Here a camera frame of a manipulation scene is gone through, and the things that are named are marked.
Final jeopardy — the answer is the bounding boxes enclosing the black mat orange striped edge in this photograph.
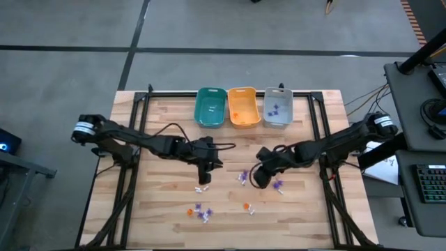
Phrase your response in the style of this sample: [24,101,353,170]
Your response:
[400,0,428,48]

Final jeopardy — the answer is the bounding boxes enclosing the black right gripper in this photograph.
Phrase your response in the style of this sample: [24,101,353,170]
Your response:
[254,146,297,190]

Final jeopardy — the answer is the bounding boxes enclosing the black device blue light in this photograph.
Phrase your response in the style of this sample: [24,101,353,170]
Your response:
[0,128,22,156]

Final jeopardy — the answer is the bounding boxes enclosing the black laptop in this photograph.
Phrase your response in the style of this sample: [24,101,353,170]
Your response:
[427,62,446,99]

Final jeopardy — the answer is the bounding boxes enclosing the light grey plastic bin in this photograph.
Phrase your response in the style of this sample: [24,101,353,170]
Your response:
[263,86,294,130]

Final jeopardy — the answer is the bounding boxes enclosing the loose cable bundle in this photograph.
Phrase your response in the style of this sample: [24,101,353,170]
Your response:
[344,83,390,118]

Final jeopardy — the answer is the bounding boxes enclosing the black headphones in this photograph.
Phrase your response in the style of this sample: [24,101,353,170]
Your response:
[420,98,446,140]

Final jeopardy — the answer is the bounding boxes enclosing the black aluminium table frame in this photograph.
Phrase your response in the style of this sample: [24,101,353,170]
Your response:
[75,83,379,251]

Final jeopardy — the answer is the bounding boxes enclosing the grey desk top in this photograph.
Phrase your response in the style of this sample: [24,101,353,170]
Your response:
[384,61,446,153]
[395,149,446,238]

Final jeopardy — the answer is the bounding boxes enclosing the teal plastic bin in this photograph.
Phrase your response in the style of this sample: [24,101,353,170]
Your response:
[193,86,227,129]

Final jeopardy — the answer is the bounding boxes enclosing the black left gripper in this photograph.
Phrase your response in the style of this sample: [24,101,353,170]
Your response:
[193,136,224,185]

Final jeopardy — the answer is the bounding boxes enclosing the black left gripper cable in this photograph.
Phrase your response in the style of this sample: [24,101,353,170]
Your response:
[153,121,237,151]

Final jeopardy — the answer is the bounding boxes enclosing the orange plastic bin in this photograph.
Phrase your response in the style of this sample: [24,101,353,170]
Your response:
[227,86,262,129]

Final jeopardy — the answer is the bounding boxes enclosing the black backlit keyboard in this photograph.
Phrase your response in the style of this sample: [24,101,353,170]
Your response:
[414,163,446,204]

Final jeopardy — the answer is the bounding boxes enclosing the black diagonal pole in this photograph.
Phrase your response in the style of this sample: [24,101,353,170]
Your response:
[398,27,446,75]

